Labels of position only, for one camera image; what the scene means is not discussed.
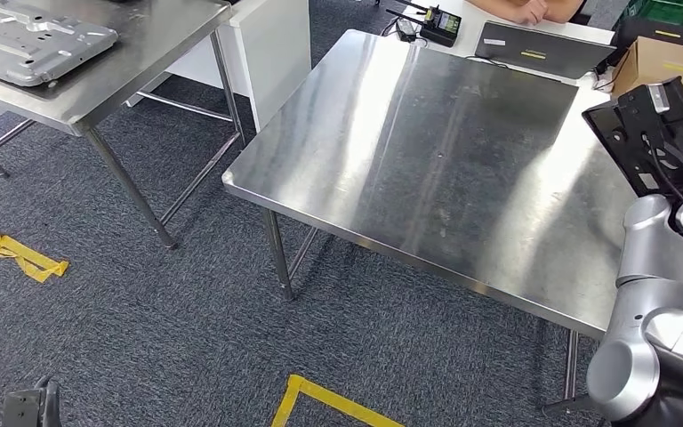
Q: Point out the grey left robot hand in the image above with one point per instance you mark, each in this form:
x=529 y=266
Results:
x=51 y=406

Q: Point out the person's hand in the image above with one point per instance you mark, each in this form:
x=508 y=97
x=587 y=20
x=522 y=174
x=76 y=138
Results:
x=530 y=13

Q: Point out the black plastic plate holder part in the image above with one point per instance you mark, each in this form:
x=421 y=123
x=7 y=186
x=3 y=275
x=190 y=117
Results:
x=606 y=141

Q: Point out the person's forearm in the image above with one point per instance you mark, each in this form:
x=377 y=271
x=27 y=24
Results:
x=489 y=4
x=565 y=9

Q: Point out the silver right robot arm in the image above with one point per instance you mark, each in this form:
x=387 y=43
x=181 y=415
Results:
x=654 y=283

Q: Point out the stainless steel workbench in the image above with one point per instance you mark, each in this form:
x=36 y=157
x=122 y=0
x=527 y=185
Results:
x=436 y=153

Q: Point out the grey metal panel part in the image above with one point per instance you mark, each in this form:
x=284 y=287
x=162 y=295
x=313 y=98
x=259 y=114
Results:
x=23 y=44

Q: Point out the person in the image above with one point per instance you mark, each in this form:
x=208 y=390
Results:
x=559 y=9

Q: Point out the black laptop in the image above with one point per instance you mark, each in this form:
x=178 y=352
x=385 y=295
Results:
x=542 y=50

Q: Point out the white desk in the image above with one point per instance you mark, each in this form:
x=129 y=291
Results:
x=474 y=23

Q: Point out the brown cardboard box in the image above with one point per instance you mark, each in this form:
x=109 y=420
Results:
x=665 y=68

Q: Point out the black radio device with antennas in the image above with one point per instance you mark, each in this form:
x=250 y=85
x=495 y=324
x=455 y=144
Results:
x=443 y=26

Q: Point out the black power adapter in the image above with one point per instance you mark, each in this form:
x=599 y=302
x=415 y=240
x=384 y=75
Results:
x=406 y=29

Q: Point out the green plastic crate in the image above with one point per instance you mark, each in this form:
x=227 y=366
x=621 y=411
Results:
x=665 y=10

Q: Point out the yellow floor tape square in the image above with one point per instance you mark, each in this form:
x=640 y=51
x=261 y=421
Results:
x=23 y=259

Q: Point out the white panel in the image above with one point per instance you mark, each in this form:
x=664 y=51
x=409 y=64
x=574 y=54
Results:
x=282 y=59

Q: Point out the stainless steel table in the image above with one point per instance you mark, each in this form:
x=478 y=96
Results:
x=117 y=65

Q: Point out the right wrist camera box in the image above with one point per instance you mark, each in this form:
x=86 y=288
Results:
x=642 y=112

